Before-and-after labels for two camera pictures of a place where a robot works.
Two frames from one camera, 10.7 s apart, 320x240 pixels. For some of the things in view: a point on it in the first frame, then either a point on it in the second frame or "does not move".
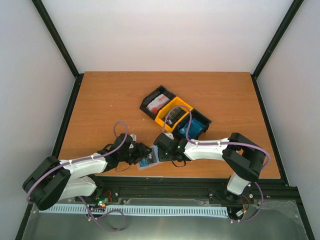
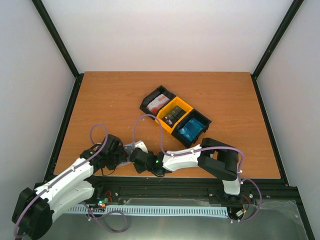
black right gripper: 162,158 → 139,169
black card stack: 174,115 does not move
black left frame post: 46,18 does not move
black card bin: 199,126 does not move
